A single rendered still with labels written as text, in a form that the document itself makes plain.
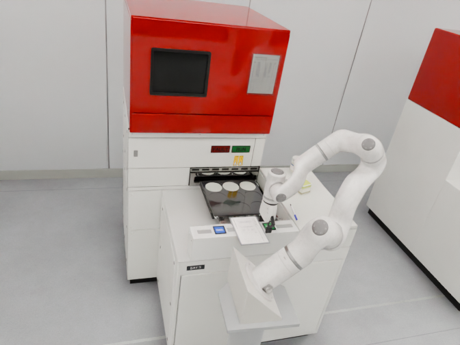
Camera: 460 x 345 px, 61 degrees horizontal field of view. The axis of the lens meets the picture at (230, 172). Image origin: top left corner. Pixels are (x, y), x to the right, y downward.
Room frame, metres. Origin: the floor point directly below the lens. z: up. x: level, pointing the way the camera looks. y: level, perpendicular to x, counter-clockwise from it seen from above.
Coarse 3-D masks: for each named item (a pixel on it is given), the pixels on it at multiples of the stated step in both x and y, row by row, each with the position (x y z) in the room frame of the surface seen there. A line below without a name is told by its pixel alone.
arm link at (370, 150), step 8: (328, 136) 1.63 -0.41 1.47; (336, 136) 1.60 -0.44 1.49; (344, 136) 1.58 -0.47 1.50; (352, 136) 1.56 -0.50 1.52; (360, 136) 1.52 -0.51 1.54; (368, 136) 1.48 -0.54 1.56; (320, 144) 1.60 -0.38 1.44; (328, 144) 1.58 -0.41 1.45; (336, 144) 1.58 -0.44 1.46; (344, 144) 1.56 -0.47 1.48; (352, 144) 1.51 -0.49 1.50; (360, 144) 1.47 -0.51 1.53; (368, 144) 1.45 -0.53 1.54; (376, 144) 1.44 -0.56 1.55; (328, 152) 1.57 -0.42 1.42; (336, 152) 1.58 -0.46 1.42; (352, 152) 1.49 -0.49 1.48; (360, 152) 1.45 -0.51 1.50; (368, 152) 1.43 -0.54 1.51; (376, 152) 1.43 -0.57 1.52; (368, 160) 1.45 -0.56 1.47; (376, 160) 1.45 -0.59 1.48
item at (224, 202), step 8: (256, 184) 2.07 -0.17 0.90; (208, 192) 1.89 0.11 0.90; (216, 192) 1.90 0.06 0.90; (224, 192) 1.91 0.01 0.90; (232, 192) 1.93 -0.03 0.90; (240, 192) 1.94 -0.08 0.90; (248, 192) 1.96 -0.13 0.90; (256, 192) 1.97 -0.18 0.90; (208, 200) 1.81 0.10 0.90; (216, 200) 1.83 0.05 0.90; (224, 200) 1.84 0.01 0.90; (232, 200) 1.85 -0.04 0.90; (240, 200) 1.86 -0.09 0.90; (248, 200) 1.88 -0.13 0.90; (256, 200) 1.89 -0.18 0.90; (216, 208) 1.75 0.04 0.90; (224, 208) 1.76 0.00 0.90; (232, 208) 1.77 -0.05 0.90; (240, 208) 1.78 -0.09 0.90; (248, 208) 1.80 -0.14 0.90; (256, 208) 1.81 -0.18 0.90
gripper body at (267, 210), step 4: (264, 204) 1.56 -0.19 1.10; (268, 204) 1.53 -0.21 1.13; (272, 204) 1.53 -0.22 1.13; (276, 204) 1.54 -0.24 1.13; (260, 208) 1.59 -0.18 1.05; (264, 208) 1.55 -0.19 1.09; (268, 208) 1.52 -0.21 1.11; (272, 208) 1.52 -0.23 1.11; (276, 208) 1.53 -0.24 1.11; (260, 212) 1.58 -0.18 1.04; (264, 212) 1.54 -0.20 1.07; (268, 212) 1.51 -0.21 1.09; (272, 212) 1.52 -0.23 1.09; (276, 212) 1.53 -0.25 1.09; (264, 216) 1.53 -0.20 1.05; (268, 216) 1.51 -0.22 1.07; (264, 220) 1.52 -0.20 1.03; (268, 220) 1.51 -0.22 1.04
